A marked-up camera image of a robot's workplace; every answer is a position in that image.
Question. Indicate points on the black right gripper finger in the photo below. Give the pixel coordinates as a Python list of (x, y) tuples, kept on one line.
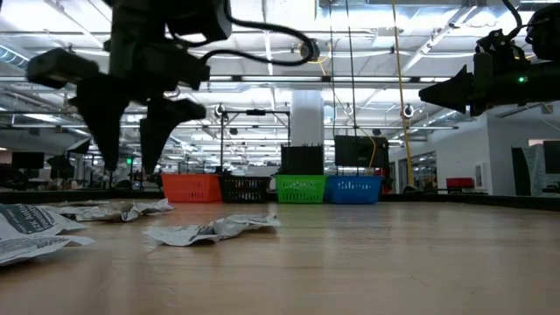
[(452, 92)]

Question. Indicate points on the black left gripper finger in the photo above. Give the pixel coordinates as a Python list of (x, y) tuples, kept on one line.
[(105, 122), (164, 127)]

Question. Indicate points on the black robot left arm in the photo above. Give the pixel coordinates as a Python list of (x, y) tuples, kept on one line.
[(140, 22)]

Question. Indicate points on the orange plastic basket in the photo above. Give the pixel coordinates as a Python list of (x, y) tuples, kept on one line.
[(190, 188)]

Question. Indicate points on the black monitor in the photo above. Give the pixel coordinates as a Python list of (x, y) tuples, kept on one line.
[(28, 160), (552, 156), (359, 151)]

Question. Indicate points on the black-print white packet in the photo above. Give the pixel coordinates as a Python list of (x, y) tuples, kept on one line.
[(30, 221), (249, 222), (26, 249), (179, 236), (100, 214), (153, 206)]

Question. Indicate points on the black upright panel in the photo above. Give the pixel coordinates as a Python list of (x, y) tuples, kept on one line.
[(520, 170)]

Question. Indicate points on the red bin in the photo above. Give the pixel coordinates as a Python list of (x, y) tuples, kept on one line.
[(460, 183)]

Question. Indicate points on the black plastic basket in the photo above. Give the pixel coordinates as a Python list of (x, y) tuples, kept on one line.
[(245, 190)]

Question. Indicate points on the long ceiling light bar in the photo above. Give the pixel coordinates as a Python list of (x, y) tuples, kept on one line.
[(280, 79)]

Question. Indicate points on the blue plastic basket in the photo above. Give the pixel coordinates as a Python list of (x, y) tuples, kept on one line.
[(353, 189)]

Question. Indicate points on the black ribbed box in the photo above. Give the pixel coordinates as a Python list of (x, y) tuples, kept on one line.
[(302, 159)]

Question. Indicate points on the white square column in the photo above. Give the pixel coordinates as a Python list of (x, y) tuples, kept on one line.
[(306, 118)]

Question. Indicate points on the green plastic basket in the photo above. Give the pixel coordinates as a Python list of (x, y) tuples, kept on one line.
[(301, 189)]

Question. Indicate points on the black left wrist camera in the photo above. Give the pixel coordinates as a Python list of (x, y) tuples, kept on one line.
[(199, 19)]

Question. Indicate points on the black metal rig frame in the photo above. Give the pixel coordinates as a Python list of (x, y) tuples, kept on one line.
[(256, 112)]

